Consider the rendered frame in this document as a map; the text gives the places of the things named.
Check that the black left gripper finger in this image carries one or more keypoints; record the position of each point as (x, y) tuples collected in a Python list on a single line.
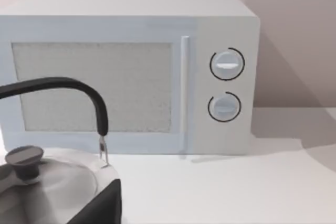
[(102, 205)]

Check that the small microwave knob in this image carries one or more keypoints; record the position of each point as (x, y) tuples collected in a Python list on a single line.
[(224, 107)]

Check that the microwave door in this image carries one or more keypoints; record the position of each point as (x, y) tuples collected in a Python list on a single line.
[(92, 87)]

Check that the pale microwave oven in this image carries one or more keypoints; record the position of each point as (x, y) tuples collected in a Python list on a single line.
[(223, 24)]

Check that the large microwave knob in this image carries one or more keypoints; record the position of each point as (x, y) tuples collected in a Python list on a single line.
[(226, 63)]

